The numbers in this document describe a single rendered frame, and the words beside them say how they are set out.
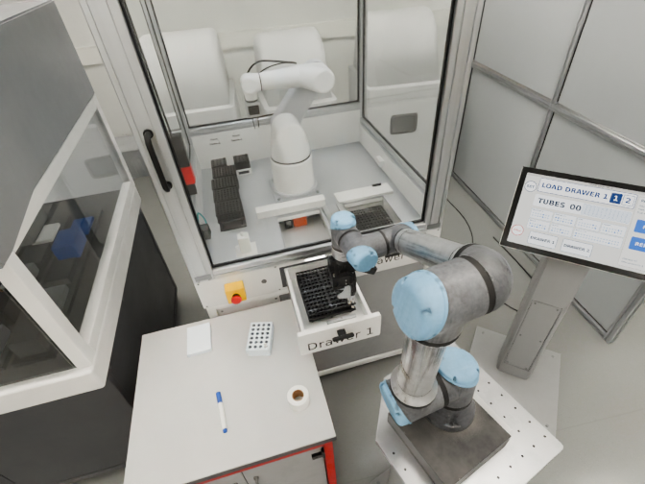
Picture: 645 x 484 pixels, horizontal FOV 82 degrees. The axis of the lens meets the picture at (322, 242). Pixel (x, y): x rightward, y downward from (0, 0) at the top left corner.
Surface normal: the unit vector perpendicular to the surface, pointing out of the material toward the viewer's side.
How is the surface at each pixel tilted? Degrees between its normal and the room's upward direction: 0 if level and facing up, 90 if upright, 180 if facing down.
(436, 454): 3
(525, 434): 0
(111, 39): 90
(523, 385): 3
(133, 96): 90
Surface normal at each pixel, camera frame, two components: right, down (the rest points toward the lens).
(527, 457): -0.06, -0.76
